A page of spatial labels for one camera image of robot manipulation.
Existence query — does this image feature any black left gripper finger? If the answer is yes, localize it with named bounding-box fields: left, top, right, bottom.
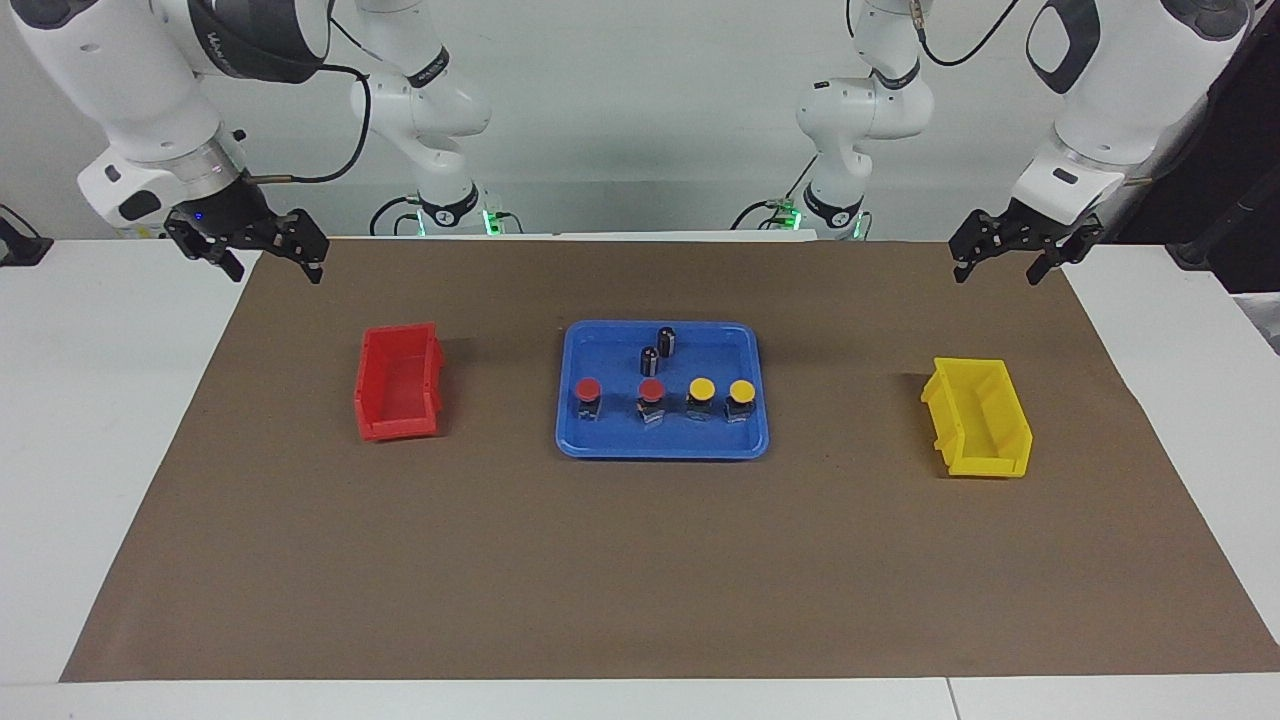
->
left=947, top=210, right=1006, bottom=285
left=1026, top=220, right=1107, bottom=287

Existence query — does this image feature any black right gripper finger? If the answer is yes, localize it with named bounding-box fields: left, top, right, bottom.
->
left=165, top=226, right=247, bottom=284
left=272, top=207, right=330, bottom=286

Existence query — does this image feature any black stand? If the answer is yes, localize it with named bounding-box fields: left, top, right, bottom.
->
left=1168, top=195, right=1280, bottom=271

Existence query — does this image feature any red plastic bin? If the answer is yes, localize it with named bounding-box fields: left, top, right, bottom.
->
left=354, top=322, right=445, bottom=442

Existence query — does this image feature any yellow plastic bin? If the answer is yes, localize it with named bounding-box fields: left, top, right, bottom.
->
left=920, top=357, right=1033, bottom=479

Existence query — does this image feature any black table clamp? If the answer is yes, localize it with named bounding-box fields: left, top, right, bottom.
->
left=0, top=205, right=53, bottom=267

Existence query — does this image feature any blue plastic tray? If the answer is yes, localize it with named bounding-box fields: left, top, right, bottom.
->
left=555, top=320, right=771, bottom=461

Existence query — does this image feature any brown table mat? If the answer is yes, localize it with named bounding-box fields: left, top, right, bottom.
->
left=60, top=238, right=1280, bottom=683

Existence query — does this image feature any black base cable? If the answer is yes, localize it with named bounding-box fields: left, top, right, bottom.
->
left=370, top=195, right=426, bottom=238
left=730, top=180, right=816, bottom=231

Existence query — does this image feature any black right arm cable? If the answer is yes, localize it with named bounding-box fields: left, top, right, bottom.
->
left=190, top=0, right=373, bottom=186

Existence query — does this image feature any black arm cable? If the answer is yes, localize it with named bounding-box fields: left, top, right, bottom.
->
left=190, top=0, right=373, bottom=186
left=912, top=0, right=1259, bottom=189

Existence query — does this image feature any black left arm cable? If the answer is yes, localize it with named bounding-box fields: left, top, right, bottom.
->
left=912, top=0, right=1259, bottom=189

